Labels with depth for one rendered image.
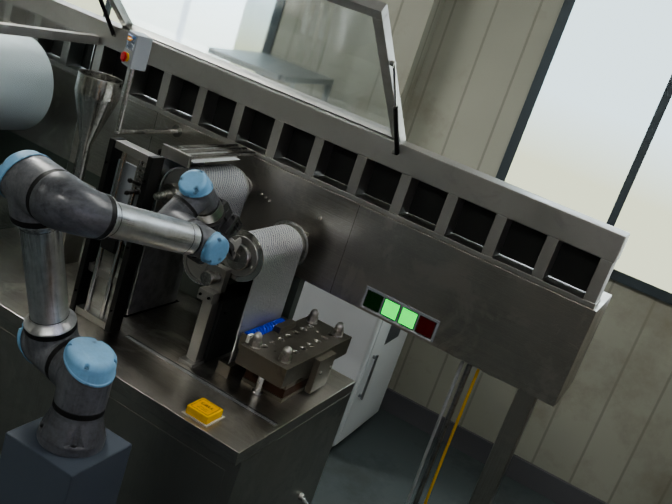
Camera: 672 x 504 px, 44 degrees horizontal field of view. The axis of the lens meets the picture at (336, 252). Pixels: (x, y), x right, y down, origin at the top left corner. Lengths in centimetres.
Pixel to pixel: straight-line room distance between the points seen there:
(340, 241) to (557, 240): 65
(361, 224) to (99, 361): 97
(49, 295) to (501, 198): 121
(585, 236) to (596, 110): 179
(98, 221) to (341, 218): 102
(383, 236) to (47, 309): 103
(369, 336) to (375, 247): 127
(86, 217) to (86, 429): 51
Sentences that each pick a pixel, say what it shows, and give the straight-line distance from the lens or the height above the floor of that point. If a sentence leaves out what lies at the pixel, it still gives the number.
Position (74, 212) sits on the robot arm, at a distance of 170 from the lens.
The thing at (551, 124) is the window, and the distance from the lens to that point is 410.
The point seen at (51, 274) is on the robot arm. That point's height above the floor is 127.
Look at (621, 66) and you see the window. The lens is 406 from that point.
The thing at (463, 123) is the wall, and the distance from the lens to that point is 423.
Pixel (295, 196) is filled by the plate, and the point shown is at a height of 138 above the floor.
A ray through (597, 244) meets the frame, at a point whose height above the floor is 161.
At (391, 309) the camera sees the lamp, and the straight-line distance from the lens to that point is 252.
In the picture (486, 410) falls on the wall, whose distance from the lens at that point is 444.
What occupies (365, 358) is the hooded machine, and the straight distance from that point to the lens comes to 379.
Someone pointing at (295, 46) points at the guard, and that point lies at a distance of 245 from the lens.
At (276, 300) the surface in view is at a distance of 253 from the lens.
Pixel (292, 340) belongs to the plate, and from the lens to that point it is 248.
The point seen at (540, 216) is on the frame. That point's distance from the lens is 235.
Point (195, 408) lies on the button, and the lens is 222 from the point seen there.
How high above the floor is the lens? 204
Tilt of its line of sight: 17 degrees down
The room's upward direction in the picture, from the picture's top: 19 degrees clockwise
